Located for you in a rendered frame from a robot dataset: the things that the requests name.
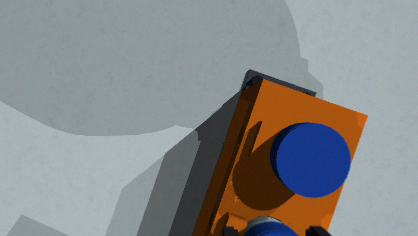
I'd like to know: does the blue cylinder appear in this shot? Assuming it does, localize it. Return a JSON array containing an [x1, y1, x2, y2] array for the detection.
[[270, 122, 351, 198], [243, 221, 299, 236]]

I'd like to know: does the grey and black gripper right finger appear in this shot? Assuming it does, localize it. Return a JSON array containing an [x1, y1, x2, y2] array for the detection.
[[305, 226, 332, 236]]

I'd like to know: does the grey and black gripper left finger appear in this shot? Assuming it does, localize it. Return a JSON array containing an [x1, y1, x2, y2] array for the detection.
[[223, 226, 239, 236]]

